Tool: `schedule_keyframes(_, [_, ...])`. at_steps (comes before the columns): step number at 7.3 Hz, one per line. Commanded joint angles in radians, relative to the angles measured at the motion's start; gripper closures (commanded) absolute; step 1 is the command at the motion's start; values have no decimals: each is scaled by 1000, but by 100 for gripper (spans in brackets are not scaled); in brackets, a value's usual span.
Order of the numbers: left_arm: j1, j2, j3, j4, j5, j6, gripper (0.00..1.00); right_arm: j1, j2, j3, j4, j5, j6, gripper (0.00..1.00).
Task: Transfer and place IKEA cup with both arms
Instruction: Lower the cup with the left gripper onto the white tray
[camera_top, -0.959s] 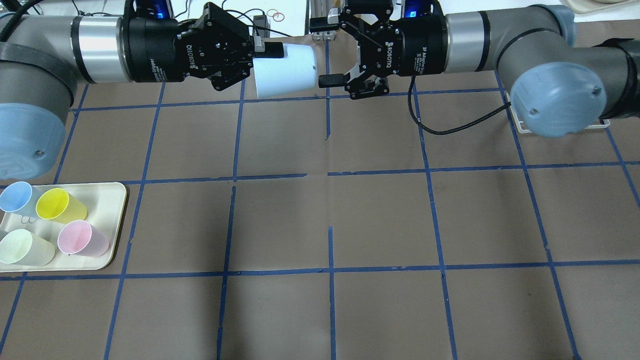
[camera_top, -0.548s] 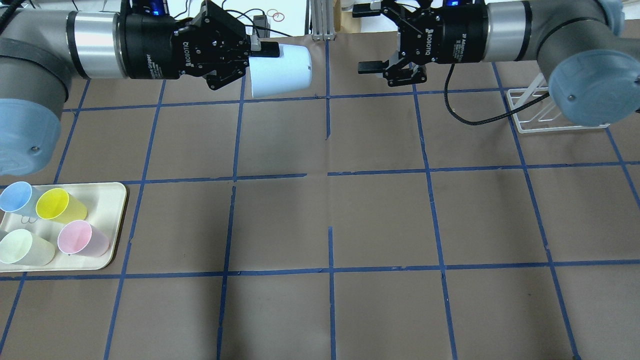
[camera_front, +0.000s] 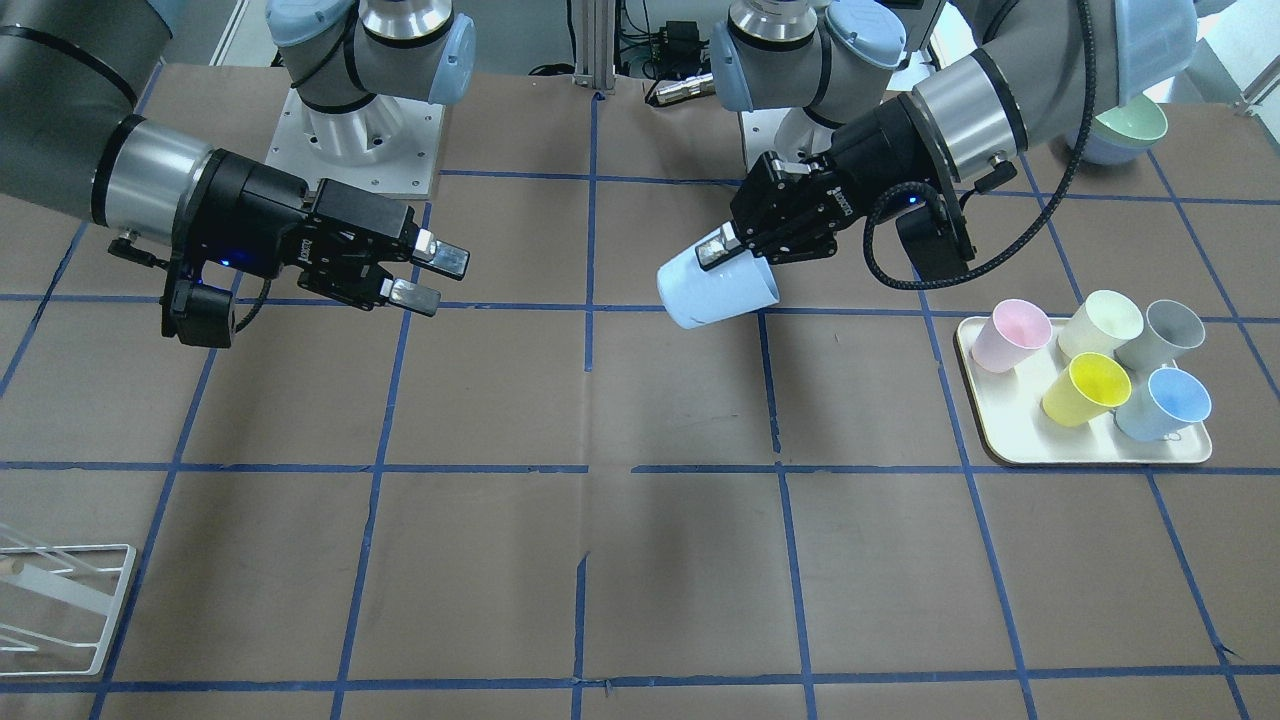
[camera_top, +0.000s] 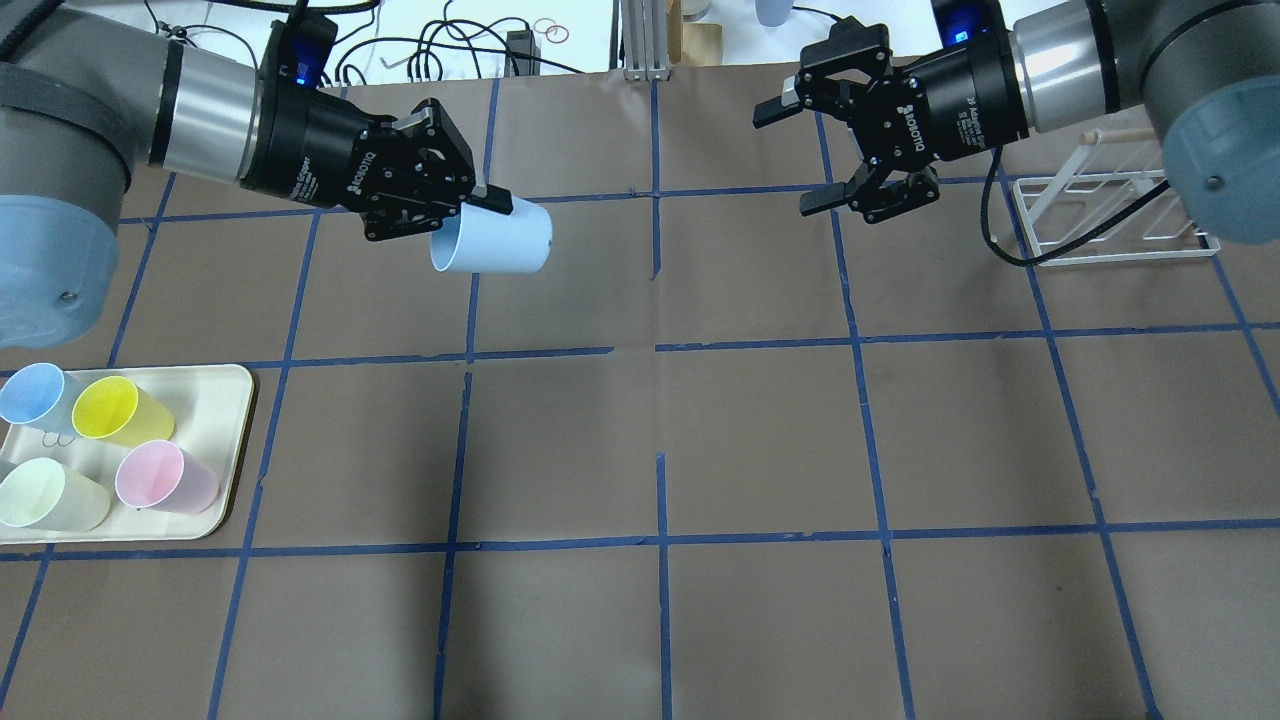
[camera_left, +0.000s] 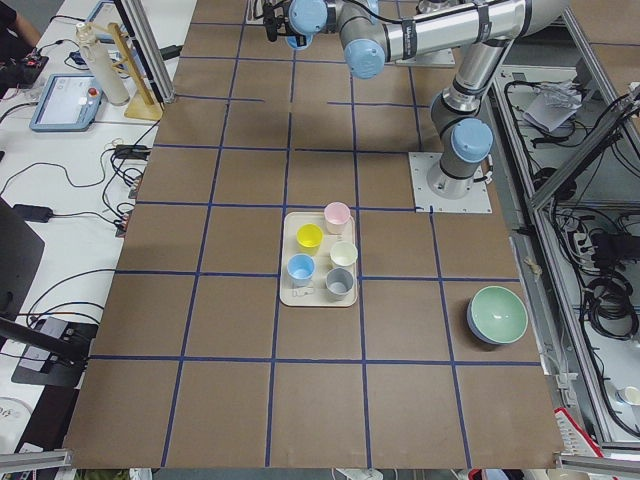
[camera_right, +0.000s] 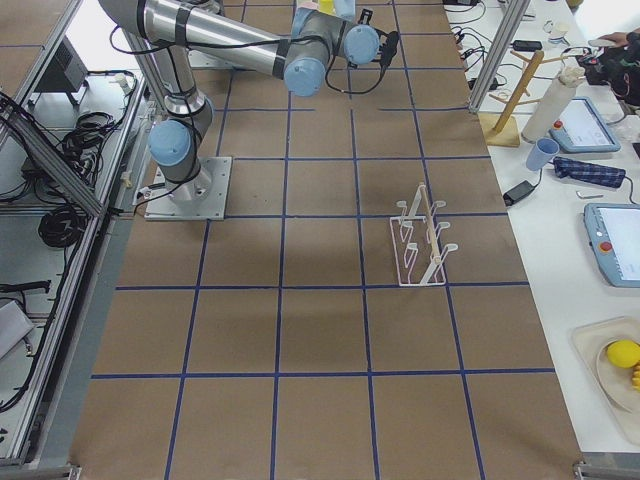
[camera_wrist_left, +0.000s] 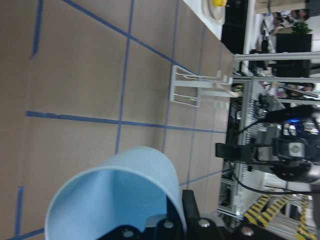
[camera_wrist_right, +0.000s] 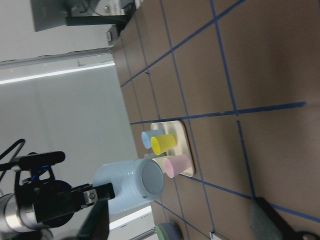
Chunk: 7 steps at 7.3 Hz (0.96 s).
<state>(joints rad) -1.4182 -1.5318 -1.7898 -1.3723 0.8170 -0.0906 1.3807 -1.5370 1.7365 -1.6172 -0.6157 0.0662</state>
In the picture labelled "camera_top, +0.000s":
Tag pale green plastic cup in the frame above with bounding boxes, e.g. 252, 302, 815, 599
1, 457, 113, 532

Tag wooden stand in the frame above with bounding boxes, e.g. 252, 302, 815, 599
666, 1, 724, 67

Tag pink plastic cup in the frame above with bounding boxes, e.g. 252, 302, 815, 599
114, 439, 220, 515

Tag pale blue plastic cup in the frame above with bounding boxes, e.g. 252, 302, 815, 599
430, 197, 554, 274

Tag aluminium frame post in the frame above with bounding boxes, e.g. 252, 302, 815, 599
614, 1, 678, 82

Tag yellow plastic cup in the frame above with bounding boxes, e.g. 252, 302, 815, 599
70, 375, 177, 448

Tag white wire cup rack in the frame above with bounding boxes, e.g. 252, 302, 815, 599
1012, 111, 1222, 266

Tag black usb hub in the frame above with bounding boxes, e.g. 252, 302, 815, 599
504, 29, 541, 77

